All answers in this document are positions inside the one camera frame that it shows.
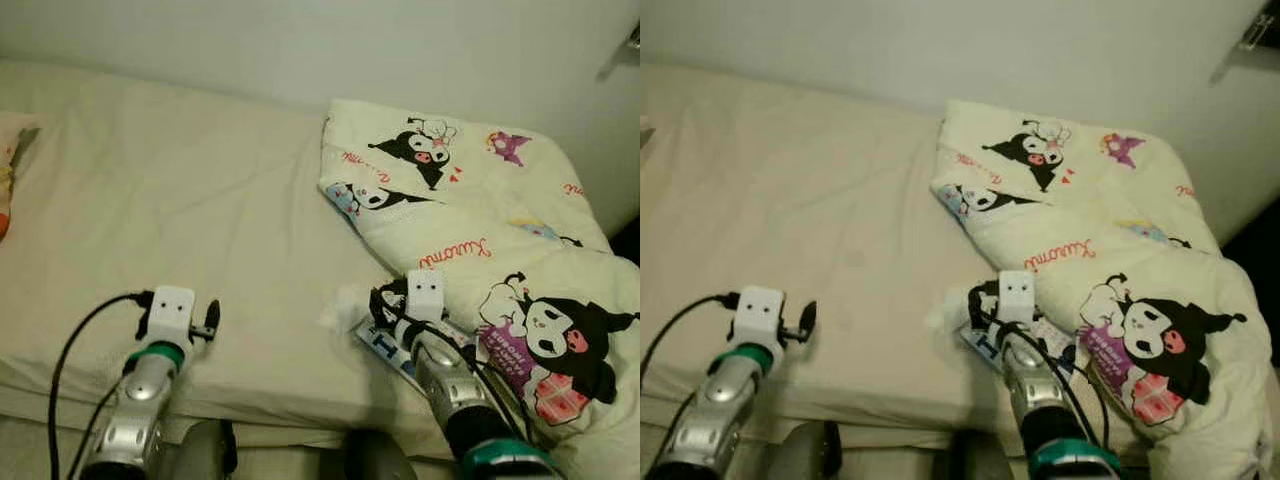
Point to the white tissue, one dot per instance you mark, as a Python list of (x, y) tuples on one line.
[(342, 308), (947, 310)]

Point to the white book with blue letters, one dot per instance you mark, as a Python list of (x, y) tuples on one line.
[(985, 348), (385, 345)]

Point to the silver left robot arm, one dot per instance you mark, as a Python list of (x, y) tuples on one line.
[(715, 400), (140, 400)]

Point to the bed with cream sheet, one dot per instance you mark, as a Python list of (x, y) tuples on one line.
[(800, 200), (180, 200)]

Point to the robot left leg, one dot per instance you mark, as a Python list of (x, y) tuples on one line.
[(810, 450), (205, 450)]

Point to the robot leg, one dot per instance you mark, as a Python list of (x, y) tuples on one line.
[(380, 458), (810, 450), (205, 450), (978, 458)]

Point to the cream cartoon print quilt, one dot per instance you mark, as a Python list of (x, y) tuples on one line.
[(480, 200), (1100, 210)]

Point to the robot right leg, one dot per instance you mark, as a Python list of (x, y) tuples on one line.
[(380, 458), (978, 458)]

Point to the pink patterned pillow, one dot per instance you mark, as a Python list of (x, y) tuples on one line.
[(12, 170)]

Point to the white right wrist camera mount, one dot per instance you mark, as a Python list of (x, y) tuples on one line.
[(425, 292), (1017, 293)]

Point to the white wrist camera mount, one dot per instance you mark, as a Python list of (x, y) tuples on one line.
[(760, 310), (168, 310), (1017, 293), (425, 292)]

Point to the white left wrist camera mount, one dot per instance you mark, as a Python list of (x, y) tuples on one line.
[(168, 310), (760, 310)]

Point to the black wall fixture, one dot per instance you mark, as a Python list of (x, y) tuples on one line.
[(634, 36), (1262, 30)]

